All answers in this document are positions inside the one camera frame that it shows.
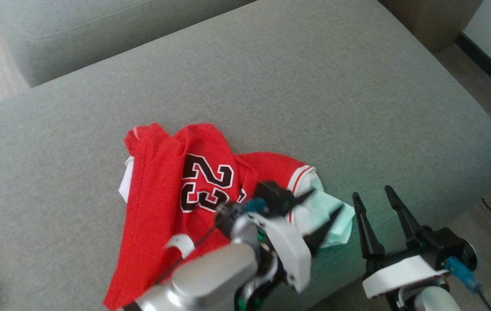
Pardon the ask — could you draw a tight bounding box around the red jersey number 23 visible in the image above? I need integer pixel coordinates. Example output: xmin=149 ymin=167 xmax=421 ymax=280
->
xmin=103 ymin=122 xmax=355 ymax=311

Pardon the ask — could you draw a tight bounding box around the wide grey sofa cushion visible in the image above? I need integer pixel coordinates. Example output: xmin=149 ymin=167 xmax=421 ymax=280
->
xmin=0 ymin=0 xmax=491 ymax=311

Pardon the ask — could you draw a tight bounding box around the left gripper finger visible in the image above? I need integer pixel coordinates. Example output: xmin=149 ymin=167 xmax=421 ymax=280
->
xmin=289 ymin=188 xmax=316 ymax=207
xmin=303 ymin=205 xmax=344 ymax=255

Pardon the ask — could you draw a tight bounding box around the blue cable connector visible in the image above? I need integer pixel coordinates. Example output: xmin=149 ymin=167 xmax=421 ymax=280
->
xmin=245 ymin=198 xmax=268 ymax=213
xmin=443 ymin=256 xmax=482 ymax=293

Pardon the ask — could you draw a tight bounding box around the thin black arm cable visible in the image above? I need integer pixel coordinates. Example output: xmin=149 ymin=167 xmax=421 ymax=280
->
xmin=122 ymin=227 xmax=218 ymax=311

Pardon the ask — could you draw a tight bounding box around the grey sofa seat cushion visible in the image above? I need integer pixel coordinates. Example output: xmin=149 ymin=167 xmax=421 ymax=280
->
xmin=0 ymin=0 xmax=255 ymax=87

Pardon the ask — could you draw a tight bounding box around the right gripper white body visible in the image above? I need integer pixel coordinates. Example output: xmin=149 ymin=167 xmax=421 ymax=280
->
xmin=362 ymin=238 xmax=449 ymax=309

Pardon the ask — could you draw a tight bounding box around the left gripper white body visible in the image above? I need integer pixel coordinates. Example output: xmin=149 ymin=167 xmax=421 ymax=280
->
xmin=228 ymin=209 xmax=313 ymax=311

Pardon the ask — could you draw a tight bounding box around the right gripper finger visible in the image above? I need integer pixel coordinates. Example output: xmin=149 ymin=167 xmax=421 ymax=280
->
xmin=353 ymin=192 xmax=385 ymax=260
xmin=385 ymin=186 xmax=430 ymax=249

